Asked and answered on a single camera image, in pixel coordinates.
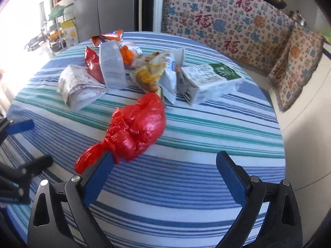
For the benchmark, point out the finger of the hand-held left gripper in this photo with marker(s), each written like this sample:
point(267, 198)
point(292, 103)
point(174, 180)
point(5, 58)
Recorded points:
point(20, 127)
point(38, 165)

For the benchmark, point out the white crumpled paper wrapper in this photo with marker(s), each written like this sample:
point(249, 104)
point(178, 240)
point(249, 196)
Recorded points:
point(77, 85)

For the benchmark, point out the red plastic bag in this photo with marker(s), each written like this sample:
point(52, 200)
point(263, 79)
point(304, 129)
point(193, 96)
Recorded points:
point(139, 126)

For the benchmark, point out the large printed blanket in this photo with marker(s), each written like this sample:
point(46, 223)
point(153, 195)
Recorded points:
point(219, 18)

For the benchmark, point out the steel pot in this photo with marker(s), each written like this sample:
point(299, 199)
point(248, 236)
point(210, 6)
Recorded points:
point(297, 19)

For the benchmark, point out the orange white wrapper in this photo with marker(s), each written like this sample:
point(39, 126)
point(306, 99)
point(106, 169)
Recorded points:
point(126, 53)

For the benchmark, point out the blue striped tablecloth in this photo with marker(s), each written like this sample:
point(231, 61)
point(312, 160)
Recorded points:
point(194, 134)

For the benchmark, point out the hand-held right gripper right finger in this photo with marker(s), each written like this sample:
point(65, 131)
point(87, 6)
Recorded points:
point(232, 177)

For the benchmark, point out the metal storage rack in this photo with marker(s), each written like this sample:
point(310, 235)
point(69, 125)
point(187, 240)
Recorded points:
point(55, 18)

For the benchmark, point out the orange snack packet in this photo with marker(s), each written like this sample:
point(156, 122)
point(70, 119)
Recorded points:
point(106, 37)

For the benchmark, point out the grey refrigerator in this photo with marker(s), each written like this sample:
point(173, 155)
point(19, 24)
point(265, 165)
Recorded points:
point(103, 10)

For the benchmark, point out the small printed blanket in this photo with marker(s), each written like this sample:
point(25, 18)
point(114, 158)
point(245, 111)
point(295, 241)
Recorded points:
point(297, 67)

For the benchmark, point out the yellow rice cracker packet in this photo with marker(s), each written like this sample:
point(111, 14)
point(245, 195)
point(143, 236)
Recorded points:
point(146, 75)

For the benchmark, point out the white plastic packet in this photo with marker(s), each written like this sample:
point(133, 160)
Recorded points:
point(168, 82)

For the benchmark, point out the yellow white cardboard box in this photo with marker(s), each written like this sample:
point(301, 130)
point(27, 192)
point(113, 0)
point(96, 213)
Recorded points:
point(69, 33)

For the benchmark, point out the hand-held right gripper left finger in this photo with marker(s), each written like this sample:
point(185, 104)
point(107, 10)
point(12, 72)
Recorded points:
point(99, 177)

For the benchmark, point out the white milk carton green label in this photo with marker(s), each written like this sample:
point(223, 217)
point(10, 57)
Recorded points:
point(209, 82)

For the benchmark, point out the silver translucent packet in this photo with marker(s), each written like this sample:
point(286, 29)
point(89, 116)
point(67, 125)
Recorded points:
point(111, 64)

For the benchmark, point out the red snack packet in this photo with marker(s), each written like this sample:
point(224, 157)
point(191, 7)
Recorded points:
point(91, 62)

